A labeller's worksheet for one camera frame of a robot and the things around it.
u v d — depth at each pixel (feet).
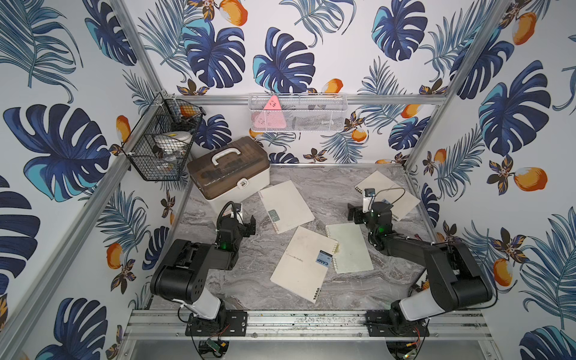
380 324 2.39
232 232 2.36
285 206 3.62
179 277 1.48
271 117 2.96
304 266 2.86
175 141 2.61
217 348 2.39
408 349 2.31
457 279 1.48
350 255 2.93
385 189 2.61
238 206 2.70
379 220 2.35
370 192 2.62
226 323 2.40
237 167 3.03
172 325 2.51
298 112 3.29
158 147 2.73
